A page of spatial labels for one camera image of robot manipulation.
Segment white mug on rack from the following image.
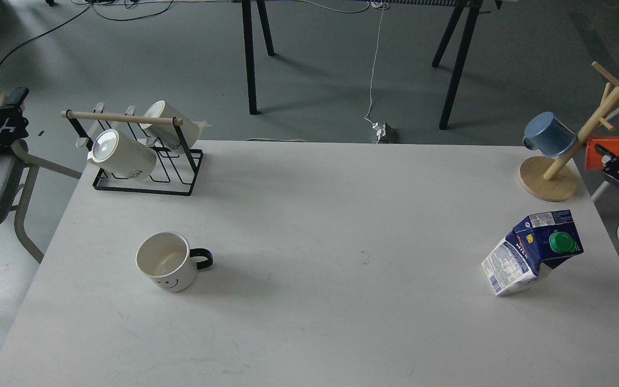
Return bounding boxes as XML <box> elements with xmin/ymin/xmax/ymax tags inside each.
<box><xmin>87</xmin><ymin>129</ymin><xmax>157</xmax><ymax>181</ymax></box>
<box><xmin>140</xmin><ymin>100</ymin><xmax>202</xmax><ymax>154</ymax></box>

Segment black wire mug rack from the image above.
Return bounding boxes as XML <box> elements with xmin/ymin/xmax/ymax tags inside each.
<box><xmin>61</xmin><ymin>101</ymin><xmax>210</xmax><ymax>196</ymax></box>

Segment white mug front on rack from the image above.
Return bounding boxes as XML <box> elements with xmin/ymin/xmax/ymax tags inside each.
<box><xmin>87</xmin><ymin>129</ymin><xmax>157</xmax><ymax>181</ymax></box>

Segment wooden mug tree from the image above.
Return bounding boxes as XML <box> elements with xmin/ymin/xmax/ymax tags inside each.
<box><xmin>518</xmin><ymin>61</ymin><xmax>619</xmax><ymax>202</ymax></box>

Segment grey chair left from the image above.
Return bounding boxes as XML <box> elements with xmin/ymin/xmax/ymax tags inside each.
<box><xmin>0</xmin><ymin>91</ymin><xmax>81</xmax><ymax>263</ymax></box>

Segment black table legs left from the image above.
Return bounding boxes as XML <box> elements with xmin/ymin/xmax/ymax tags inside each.
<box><xmin>241</xmin><ymin>1</ymin><xmax>276</xmax><ymax>116</ymax></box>

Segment black table legs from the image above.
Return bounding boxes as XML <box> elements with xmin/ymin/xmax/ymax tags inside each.
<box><xmin>431</xmin><ymin>1</ymin><xmax>483</xmax><ymax>130</ymax></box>
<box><xmin>241</xmin><ymin>1</ymin><xmax>276</xmax><ymax>116</ymax></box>

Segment white smiley mug black handle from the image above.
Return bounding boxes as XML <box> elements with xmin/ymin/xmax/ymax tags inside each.
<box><xmin>135</xmin><ymin>232</ymin><xmax>213</xmax><ymax>292</ymax></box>

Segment blue cup on tree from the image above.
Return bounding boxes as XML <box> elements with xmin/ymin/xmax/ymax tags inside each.
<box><xmin>522</xmin><ymin>112</ymin><xmax>578</xmax><ymax>157</ymax></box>

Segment white mug rear on rack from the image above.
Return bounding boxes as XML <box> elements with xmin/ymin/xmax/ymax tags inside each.
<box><xmin>140</xmin><ymin>100</ymin><xmax>202</xmax><ymax>154</ymax></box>

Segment blue white milk carton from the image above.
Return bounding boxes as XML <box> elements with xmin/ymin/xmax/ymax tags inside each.
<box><xmin>481</xmin><ymin>209</ymin><xmax>583</xmax><ymax>296</ymax></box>

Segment black cable on floor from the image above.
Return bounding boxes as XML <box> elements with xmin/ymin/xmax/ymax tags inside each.
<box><xmin>0</xmin><ymin>0</ymin><xmax>176</xmax><ymax>76</ymax></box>

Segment grey power adapter on floor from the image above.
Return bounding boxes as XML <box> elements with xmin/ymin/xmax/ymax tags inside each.
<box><xmin>372</xmin><ymin>122</ymin><xmax>397</xmax><ymax>144</ymax></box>

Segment white cable on floor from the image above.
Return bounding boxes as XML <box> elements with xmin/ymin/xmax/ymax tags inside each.
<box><xmin>364</xmin><ymin>0</ymin><xmax>391</xmax><ymax>125</ymax></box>

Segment black table legs right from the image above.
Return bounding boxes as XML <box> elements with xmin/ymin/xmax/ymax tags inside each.
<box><xmin>431</xmin><ymin>1</ymin><xmax>483</xmax><ymax>130</ymax></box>

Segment orange cup on tree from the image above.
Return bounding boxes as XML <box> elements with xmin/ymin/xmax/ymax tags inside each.
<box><xmin>585</xmin><ymin>135</ymin><xmax>619</xmax><ymax>170</ymax></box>

